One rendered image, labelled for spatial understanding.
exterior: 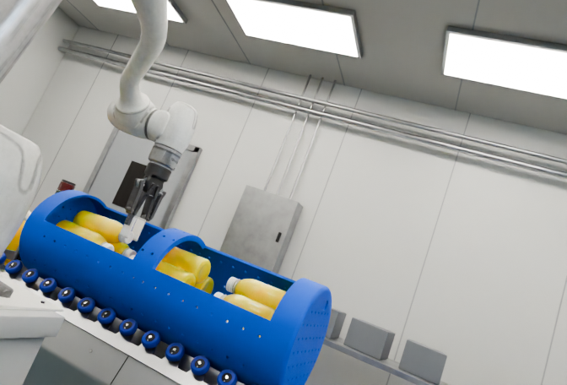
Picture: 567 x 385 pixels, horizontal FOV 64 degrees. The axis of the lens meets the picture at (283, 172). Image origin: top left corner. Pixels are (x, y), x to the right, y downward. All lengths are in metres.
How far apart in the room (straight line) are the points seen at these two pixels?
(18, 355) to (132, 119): 0.76
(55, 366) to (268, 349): 0.57
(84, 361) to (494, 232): 3.93
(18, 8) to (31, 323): 0.63
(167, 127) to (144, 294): 0.51
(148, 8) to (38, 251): 0.74
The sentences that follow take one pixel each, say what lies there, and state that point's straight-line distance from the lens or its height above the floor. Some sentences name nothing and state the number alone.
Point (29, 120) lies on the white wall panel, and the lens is 7.01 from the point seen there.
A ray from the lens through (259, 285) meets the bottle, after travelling 1.19.
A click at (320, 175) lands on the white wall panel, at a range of 4.82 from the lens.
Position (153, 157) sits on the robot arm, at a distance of 1.42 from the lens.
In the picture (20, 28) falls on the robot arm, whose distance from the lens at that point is 1.13.
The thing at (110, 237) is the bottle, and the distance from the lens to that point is 1.45.
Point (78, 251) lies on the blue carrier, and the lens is 1.36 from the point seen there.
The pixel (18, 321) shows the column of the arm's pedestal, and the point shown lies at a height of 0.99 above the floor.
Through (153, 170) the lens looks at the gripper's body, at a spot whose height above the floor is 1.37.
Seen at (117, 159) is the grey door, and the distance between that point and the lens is 5.83.
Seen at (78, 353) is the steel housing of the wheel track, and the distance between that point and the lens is 1.32.
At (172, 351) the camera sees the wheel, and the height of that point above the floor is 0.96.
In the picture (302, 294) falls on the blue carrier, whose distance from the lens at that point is 1.07.
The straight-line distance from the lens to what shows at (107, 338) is 1.28.
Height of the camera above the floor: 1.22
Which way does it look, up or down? 12 degrees up
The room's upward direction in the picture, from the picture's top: 21 degrees clockwise
